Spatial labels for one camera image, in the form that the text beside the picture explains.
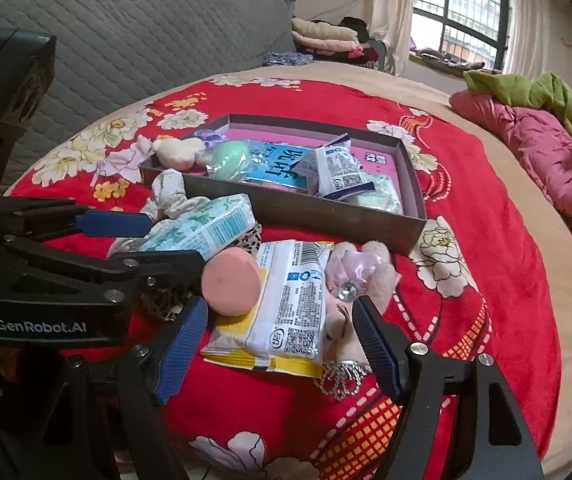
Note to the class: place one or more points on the beige folded blanket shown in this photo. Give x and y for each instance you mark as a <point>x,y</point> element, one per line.
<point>323,29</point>

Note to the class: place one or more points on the pile of dark clothes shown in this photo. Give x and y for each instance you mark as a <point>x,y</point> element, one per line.
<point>361,27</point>

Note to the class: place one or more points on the blue patterned cloth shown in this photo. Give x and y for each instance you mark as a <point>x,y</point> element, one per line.
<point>286,59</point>

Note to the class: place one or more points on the peach makeup sponge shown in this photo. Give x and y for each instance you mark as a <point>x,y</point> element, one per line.
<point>231,282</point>

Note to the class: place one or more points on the green sponge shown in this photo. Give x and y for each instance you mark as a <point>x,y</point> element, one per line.
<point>228,160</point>

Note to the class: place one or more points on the leopard print scrunchie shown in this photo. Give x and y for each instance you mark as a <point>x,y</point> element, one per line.
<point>163,302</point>

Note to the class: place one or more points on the blue and white wipes packet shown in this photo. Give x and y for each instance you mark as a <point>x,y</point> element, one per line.
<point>338,170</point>

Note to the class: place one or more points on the grey quilted headboard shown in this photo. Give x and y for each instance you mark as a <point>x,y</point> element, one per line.
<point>141,35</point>

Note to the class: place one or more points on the black framed window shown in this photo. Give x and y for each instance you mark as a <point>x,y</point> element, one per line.
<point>461,10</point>

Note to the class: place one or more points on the cream curtain beside clothes pile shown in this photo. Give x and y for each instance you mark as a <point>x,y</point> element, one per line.
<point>391,10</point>

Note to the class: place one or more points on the pink folded blanket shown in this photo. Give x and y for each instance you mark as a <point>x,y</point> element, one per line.
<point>326,44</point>

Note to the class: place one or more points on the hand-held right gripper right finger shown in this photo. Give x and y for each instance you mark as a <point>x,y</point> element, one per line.
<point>376,347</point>

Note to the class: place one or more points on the small green tissue pack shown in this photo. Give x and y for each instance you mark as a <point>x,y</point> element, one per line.
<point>378,195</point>

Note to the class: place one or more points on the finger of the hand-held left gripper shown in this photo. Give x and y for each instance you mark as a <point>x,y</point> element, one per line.
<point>166,262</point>
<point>111,225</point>

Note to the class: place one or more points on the yellow and white packet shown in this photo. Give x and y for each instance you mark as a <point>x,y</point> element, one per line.
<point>281,320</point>

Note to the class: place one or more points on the clothes on windowsill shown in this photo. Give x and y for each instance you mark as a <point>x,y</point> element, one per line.
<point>446,60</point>

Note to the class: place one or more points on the brown cardboard box tray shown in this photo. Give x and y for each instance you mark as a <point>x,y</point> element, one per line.
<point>316,220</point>

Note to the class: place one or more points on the pink quilt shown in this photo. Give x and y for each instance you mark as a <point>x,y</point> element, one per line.
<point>531,145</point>

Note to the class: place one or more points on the white floral scrunchie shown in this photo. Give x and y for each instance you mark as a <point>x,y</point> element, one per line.
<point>166,187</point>

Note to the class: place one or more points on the green cloth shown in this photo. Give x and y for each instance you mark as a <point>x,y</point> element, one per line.
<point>511,87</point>

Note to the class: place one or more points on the white plush bunny purple hat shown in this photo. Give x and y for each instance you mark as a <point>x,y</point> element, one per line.
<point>181,152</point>

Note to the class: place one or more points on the pink book with blue label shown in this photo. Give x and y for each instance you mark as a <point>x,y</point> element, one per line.
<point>278,165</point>

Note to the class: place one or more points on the red floral blanket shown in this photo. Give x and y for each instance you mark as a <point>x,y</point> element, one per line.
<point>466,260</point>

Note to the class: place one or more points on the beige bed sheet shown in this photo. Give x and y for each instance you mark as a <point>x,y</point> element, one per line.
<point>541,260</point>

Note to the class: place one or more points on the large green tissue pack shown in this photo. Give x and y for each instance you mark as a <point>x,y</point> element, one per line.
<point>201,227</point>

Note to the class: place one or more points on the cream curtain beside wall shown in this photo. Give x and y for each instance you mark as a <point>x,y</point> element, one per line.
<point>528,25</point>

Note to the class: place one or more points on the pink plush bunny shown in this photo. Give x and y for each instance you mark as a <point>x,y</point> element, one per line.
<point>376,272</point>

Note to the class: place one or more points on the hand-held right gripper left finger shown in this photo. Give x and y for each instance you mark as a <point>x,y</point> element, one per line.
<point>181,352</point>

